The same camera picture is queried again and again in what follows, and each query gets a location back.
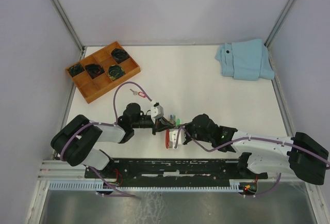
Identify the black rolled band back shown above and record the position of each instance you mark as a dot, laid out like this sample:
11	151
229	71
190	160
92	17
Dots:
119	55

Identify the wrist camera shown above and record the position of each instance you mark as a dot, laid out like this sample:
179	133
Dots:
156	110
176	138

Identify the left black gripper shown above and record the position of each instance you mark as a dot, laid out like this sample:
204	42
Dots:
161	124

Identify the key with red tag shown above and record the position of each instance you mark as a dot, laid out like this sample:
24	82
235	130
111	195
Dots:
138	93

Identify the black green rolled band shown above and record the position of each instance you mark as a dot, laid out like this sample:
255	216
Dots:
115	72

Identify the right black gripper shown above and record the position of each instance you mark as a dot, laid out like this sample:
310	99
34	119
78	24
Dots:
186	126

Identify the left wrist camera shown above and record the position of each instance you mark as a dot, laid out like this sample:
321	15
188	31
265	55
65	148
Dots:
156	110

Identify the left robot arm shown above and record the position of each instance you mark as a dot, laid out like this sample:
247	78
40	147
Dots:
75	142

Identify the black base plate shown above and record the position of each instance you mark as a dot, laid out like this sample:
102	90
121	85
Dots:
147	172

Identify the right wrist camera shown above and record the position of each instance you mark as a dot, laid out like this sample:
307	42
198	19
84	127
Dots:
176	138

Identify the black yellow rolled band left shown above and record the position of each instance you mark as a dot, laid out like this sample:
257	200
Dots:
75	70

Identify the wooden compartment tray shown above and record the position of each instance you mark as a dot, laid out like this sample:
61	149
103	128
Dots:
92	89

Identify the black red rolled band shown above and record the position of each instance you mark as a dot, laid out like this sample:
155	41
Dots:
94	70

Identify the metal key holder red handle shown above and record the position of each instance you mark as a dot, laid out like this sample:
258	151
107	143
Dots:
168	142

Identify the light blue folded cloth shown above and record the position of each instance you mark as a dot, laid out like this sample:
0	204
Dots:
247	60

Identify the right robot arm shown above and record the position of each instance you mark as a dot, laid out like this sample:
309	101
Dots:
299	155

